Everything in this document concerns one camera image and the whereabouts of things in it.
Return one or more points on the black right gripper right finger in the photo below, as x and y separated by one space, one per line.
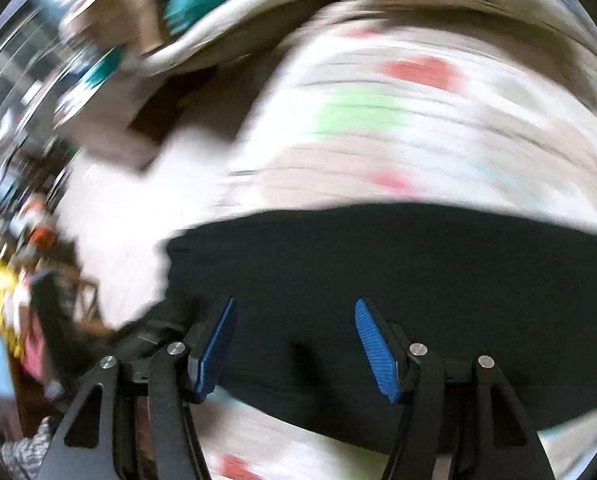
472 406

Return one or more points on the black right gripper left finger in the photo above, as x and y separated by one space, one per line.
98 437

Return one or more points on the black pants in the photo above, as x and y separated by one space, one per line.
462 282

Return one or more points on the patterned heart bedspread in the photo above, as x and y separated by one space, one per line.
439 107

